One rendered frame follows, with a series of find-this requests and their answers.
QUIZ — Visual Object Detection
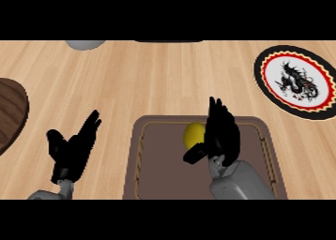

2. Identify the black-rimmed dragon plate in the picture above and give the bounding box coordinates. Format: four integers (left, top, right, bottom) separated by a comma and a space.
253, 44, 336, 121

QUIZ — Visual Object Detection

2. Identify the grey rounded object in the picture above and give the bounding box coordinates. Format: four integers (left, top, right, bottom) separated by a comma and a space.
64, 39, 107, 51

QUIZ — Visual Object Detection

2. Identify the dark wooden board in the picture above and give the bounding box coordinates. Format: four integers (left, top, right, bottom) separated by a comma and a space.
0, 77, 31, 164

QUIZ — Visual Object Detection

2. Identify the brown tray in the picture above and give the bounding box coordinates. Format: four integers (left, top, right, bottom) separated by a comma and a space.
121, 114, 290, 201

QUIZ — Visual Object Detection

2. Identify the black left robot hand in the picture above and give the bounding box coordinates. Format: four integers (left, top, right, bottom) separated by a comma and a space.
45, 109, 102, 185

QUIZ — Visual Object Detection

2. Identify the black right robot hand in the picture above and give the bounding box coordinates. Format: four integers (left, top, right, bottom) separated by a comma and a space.
182, 96, 243, 168

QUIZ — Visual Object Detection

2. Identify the yellow lemon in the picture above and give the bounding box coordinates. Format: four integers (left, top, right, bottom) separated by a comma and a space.
184, 122, 207, 151

